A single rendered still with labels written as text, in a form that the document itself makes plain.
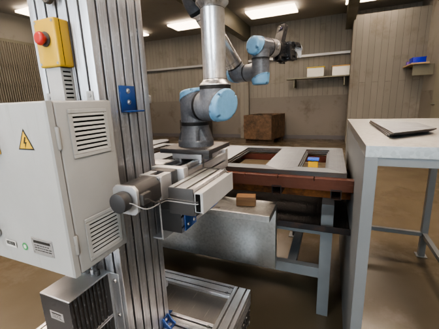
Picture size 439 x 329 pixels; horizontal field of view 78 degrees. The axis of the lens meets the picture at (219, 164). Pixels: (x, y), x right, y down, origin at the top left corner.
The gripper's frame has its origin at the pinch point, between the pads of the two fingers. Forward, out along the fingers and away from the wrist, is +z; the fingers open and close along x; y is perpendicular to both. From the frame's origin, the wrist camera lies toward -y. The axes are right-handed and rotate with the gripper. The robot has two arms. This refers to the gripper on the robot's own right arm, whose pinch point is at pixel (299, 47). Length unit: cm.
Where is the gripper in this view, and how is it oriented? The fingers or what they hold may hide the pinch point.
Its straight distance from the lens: 149.4
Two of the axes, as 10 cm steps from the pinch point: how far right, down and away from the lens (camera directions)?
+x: 6.5, 0.1, -7.6
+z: 7.5, -1.7, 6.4
